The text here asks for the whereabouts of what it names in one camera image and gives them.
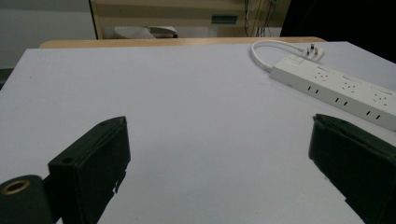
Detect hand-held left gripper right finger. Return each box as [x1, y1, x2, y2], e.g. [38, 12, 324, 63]
[307, 113, 396, 224]

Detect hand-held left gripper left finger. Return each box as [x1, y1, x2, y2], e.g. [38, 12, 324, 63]
[47, 116, 132, 224]

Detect white power strip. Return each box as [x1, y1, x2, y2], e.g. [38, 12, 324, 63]
[269, 53, 396, 133]

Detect white power plug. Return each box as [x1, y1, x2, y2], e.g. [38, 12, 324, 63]
[303, 42, 325, 63]

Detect black curtain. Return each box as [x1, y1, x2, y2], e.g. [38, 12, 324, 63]
[279, 0, 396, 64]

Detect grey office device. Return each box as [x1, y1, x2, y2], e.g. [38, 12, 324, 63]
[112, 25, 179, 40]

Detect wooden table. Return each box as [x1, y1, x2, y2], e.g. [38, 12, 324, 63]
[39, 35, 327, 49]

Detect beige cabinet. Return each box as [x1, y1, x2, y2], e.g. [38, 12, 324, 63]
[88, 0, 292, 40]

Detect white power cable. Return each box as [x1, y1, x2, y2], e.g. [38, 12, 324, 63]
[249, 39, 307, 73]

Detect hanging dark cables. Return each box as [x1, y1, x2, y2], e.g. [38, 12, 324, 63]
[243, 0, 281, 38]

